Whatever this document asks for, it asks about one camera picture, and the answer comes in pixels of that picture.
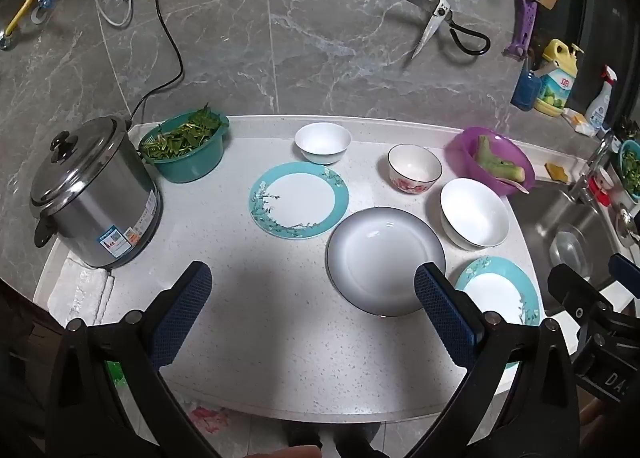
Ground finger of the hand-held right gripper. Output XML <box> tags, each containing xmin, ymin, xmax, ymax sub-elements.
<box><xmin>607</xmin><ymin>253</ymin><xmax>640</xmax><ymax>299</ymax></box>
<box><xmin>547</xmin><ymin>263</ymin><xmax>617</xmax><ymax>339</ymax></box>

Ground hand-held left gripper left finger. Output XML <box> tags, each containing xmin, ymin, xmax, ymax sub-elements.
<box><xmin>47</xmin><ymin>260</ymin><xmax>221</xmax><ymax>458</ymax></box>

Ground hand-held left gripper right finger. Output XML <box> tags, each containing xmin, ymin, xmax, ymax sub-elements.
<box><xmin>414</xmin><ymin>263</ymin><xmax>583</xmax><ymax>458</ymax></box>

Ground small white bowl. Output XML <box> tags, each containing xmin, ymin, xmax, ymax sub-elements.
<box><xmin>294</xmin><ymin>122</ymin><xmax>352</xmax><ymax>165</ymax></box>

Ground steel bowl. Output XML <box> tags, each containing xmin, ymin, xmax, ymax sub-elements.
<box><xmin>549</xmin><ymin>224</ymin><xmax>596</xmax><ymax>279</ymax></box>

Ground teal rim floral plate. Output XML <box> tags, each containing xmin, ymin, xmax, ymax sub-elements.
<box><xmin>249</xmin><ymin>161</ymin><xmax>350</xmax><ymax>240</ymax></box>
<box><xmin>454</xmin><ymin>256</ymin><xmax>542</xmax><ymax>370</ymax></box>

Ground stainless steel sink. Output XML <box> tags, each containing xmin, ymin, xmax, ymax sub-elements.
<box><xmin>510</xmin><ymin>178</ymin><xmax>640</xmax><ymax>316</ymax></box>

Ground grey rim white plate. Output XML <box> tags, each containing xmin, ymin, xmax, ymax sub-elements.
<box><xmin>325</xmin><ymin>207</ymin><xmax>447</xmax><ymax>317</ymax></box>

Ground red white container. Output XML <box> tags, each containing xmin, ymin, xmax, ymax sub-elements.
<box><xmin>587</xmin><ymin>168</ymin><xmax>614</xmax><ymax>205</ymax></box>

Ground large white bowl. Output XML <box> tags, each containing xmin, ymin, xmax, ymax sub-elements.
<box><xmin>439</xmin><ymin>178</ymin><xmax>510</xmax><ymax>251</ymax></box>

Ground white towel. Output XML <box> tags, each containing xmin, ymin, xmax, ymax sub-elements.
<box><xmin>47</xmin><ymin>258</ymin><xmax>117</xmax><ymax>326</ymax></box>

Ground metal faucet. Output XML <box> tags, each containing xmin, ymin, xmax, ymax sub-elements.
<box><xmin>570</xmin><ymin>130</ymin><xmax>616</xmax><ymax>206</ymax></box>

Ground stainless steel rice cooker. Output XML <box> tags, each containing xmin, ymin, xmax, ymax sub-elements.
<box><xmin>29</xmin><ymin>115</ymin><xmax>162</xmax><ymax>269</ymax></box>

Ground green plastic basin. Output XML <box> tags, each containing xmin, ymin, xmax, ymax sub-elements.
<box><xmin>137</xmin><ymin>110</ymin><xmax>231</xmax><ymax>183</ymax></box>

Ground floral white bowl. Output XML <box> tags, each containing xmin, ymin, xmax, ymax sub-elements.
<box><xmin>387</xmin><ymin>144</ymin><xmax>443</xmax><ymax>195</ymax></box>

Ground yellow white soap bar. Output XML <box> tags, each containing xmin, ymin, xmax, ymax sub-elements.
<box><xmin>562</xmin><ymin>108</ymin><xmax>596</xmax><ymax>139</ymax></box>

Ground peeled green lettuce stem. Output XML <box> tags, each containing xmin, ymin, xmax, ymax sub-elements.
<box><xmin>474</xmin><ymin>135</ymin><xmax>527</xmax><ymax>183</ymax></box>

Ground white spray bottle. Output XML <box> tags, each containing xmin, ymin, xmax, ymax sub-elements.
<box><xmin>585</xmin><ymin>65</ymin><xmax>618</xmax><ymax>131</ymax></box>

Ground purple plastic basin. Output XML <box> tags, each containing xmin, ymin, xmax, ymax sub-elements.
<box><xmin>445</xmin><ymin>127</ymin><xmax>537</xmax><ymax>197</ymax></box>

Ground leafy green vegetables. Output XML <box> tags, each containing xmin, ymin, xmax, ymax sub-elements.
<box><xmin>140</xmin><ymin>105</ymin><xmax>223</xmax><ymax>159</ymax></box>

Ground yellow detergent bottle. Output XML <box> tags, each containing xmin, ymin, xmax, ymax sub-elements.
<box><xmin>532</xmin><ymin>39</ymin><xmax>585</xmax><ymax>117</ymax></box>

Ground purple handled knife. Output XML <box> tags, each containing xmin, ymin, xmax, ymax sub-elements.
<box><xmin>502</xmin><ymin>0</ymin><xmax>538</xmax><ymax>59</ymax></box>

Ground black handled kitchen scissors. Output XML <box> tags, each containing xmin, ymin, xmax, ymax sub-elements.
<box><xmin>382</xmin><ymin>0</ymin><xmax>492</xmax><ymax>69</ymax></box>

